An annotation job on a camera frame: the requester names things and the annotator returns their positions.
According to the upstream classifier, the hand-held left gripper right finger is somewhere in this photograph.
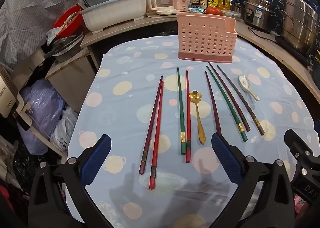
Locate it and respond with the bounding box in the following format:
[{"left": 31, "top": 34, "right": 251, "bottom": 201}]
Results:
[{"left": 211, "top": 132, "right": 295, "bottom": 228}]

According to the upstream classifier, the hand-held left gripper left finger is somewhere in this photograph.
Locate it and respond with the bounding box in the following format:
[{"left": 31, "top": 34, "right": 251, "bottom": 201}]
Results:
[{"left": 28, "top": 134, "right": 112, "bottom": 228}]

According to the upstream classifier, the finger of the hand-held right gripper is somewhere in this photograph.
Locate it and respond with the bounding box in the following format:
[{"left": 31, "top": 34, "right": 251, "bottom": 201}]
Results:
[{"left": 284, "top": 129, "right": 314, "bottom": 166}]

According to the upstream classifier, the gold flower spoon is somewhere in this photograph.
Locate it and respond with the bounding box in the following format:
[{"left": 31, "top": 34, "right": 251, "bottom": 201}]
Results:
[{"left": 190, "top": 90, "right": 207, "bottom": 144}]

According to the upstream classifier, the green chopstick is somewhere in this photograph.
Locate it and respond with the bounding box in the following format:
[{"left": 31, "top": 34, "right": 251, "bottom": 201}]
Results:
[
  {"left": 177, "top": 67, "right": 186, "bottom": 155},
  {"left": 206, "top": 66, "right": 248, "bottom": 142}
]

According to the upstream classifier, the maroon chopstick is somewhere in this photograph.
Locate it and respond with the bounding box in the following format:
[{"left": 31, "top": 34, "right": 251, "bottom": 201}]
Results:
[
  {"left": 205, "top": 71, "right": 222, "bottom": 135},
  {"left": 209, "top": 62, "right": 251, "bottom": 132}
]

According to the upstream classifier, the dark brown chopstick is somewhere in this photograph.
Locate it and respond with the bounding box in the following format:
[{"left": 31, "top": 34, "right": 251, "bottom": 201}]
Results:
[{"left": 217, "top": 65, "right": 265, "bottom": 135}]

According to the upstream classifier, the purple red chopstick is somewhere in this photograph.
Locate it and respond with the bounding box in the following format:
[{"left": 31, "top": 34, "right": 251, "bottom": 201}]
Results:
[{"left": 139, "top": 76, "right": 163, "bottom": 175}]

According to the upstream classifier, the white ceramic spoon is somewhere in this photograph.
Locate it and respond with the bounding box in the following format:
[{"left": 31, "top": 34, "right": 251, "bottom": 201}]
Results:
[{"left": 238, "top": 73, "right": 260, "bottom": 101}]

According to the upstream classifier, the pink perforated utensil holder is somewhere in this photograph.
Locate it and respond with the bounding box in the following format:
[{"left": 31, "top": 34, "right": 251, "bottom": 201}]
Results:
[{"left": 177, "top": 13, "right": 238, "bottom": 64}]

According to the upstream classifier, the white plastic bag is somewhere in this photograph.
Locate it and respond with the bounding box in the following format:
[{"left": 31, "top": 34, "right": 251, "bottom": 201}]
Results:
[{"left": 50, "top": 108, "right": 78, "bottom": 154}]

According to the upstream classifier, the blue dotted tablecloth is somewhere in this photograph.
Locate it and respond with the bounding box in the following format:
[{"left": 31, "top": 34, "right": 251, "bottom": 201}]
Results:
[{"left": 65, "top": 35, "right": 314, "bottom": 228}]

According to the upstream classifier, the purple plastic bag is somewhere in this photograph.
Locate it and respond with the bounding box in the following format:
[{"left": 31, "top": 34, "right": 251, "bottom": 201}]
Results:
[{"left": 17, "top": 79, "right": 66, "bottom": 155}]

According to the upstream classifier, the wooden cabinet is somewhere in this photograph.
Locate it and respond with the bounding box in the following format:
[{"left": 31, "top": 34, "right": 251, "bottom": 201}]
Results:
[{"left": 45, "top": 48, "right": 97, "bottom": 114}]

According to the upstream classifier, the black induction cooker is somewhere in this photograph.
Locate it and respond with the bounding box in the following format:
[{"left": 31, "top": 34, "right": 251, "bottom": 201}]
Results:
[{"left": 274, "top": 36, "right": 312, "bottom": 67}]

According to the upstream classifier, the white electric appliance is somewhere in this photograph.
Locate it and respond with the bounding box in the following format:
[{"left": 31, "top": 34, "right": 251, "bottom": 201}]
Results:
[{"left": 0, "top": 66, "right": 33, "bottom": 131}]

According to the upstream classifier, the black wok with glass lid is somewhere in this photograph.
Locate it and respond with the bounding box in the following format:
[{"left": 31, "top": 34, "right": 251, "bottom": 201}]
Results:
[{"left": 44, "top": 32, "right": 84, "bottom": 63}]

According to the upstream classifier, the steel steamer pot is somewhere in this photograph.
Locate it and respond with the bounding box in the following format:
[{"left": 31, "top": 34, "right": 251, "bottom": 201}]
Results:
[{"left": 279, "top": 0, "right": 320, "bottom": 57}]

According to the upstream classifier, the steel rice cooker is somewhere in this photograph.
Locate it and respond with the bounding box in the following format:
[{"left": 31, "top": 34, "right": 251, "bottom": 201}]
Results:
[{"left": 244, "top": 0, "right": 278, "bottom": 33}]

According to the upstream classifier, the red plastic basin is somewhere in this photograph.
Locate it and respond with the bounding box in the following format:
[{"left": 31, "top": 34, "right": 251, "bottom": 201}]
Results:
[{"left": 52, "top": 6, "right": 83, "bottom": 39}]

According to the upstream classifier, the clear glass food container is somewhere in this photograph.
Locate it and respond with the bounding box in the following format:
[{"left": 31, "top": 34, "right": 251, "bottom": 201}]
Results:
[{"left": 221, "top": 9, "right": 242, "bottom": 18}]

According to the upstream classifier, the red tomato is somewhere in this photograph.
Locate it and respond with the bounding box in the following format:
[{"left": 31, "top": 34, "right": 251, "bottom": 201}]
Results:
[{"left": 206, "top": 6, "right": 222, "bottom": 16}]

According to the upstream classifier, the grey dish drainer tub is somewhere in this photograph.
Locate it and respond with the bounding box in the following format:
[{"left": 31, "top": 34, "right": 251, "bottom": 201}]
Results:
[{"left": 80, "top": 0, "right": 148, "bottom": 34}]

